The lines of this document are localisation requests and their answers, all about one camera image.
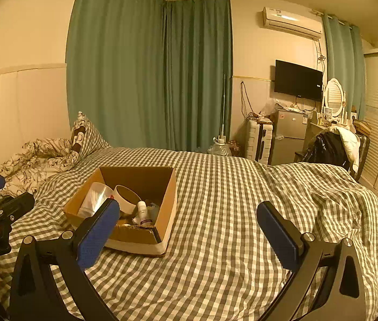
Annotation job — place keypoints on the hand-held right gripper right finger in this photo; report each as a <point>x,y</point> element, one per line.
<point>277,237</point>

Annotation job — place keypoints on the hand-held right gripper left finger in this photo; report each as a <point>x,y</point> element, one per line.
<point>97,234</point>

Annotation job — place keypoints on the brown cardboard box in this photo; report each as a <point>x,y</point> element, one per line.
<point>132,240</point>

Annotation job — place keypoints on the clear plastic bag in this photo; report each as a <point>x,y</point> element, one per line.
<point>93,197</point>

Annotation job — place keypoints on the cream tape roll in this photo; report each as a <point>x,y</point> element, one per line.
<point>125,195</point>

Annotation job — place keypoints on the small labelled bottle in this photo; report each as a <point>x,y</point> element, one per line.
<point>143,214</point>

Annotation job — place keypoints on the blue packet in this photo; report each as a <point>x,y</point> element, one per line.
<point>155,211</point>

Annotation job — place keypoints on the floral duvet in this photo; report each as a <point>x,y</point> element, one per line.
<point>32,160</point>

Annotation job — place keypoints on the white suitcase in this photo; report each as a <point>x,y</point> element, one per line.
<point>259,142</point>

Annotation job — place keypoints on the patterned pillow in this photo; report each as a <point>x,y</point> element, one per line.
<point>87,137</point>

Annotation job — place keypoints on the black jacket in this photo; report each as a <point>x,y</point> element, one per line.
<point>326,150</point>

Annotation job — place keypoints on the silver small fridge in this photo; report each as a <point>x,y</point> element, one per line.
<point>287,137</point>

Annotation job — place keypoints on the clear water jug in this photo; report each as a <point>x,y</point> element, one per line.
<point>219,147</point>

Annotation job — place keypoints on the dressing table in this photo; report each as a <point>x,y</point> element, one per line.
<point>312,130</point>

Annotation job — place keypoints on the white jacket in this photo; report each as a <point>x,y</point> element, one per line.
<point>351,143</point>

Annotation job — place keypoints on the crumpled plastic bag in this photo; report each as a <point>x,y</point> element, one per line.
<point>269,107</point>

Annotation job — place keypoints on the white oval mirror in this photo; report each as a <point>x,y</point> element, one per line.
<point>334,97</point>

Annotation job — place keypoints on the green curtain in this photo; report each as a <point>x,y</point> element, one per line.
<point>115,67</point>
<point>341,63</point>
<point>199,73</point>

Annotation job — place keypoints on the white air conditioner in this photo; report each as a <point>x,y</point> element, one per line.
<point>291,21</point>

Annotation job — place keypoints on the black wall television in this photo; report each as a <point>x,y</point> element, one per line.
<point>297,80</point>

